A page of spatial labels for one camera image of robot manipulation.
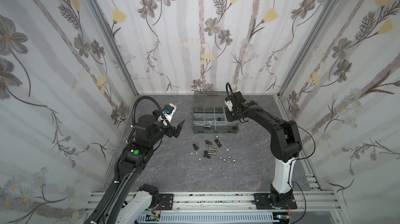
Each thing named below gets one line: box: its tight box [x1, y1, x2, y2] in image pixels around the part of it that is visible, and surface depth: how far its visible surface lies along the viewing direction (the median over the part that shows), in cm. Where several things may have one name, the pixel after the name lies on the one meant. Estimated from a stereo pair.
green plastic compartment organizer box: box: [192, 90, 239, 134], surface depth 104 cm
